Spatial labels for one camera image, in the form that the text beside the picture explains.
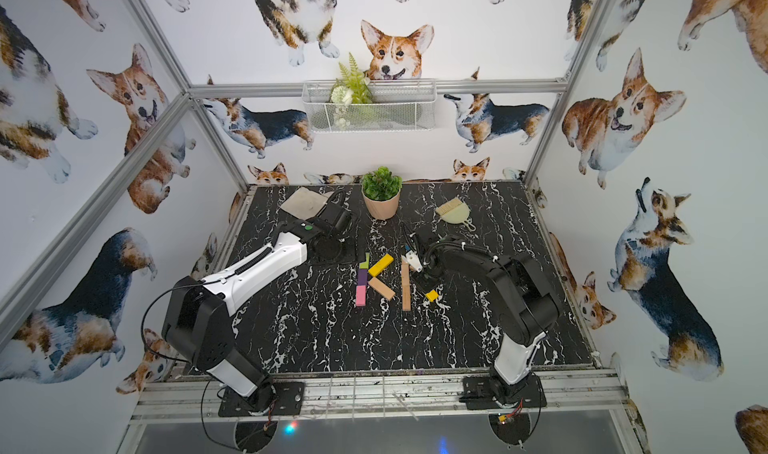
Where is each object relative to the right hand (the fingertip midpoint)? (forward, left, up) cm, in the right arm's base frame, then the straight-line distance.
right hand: (423, 280), depth 92 cm
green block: (+6, +19, -2) cm, 20 cm away
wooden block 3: (-5, +5, -2) cm, 7 cm away
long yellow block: (-5, -2, 0) cm, 6 cm away
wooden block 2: (+1, +5, -3) cm, 6 cm away
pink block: (-4, +19, -1) cm, 19 cm away
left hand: (+4, +19, +11) cm, 22 cm away
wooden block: (-2, +13, -2) cm, 13 cm away
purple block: (+3, +19, -2) cm, 19 cm away
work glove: (+35, +45, -3) cm, 57 cm away
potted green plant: (+28, +13, +12) cm, 33 cm away
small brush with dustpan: (+30, -14, -4) cm, 33 cm away
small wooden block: (+6, +5, -2) cm, 8 cm away
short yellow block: (+7, +13, -2) cm, 15 cm away
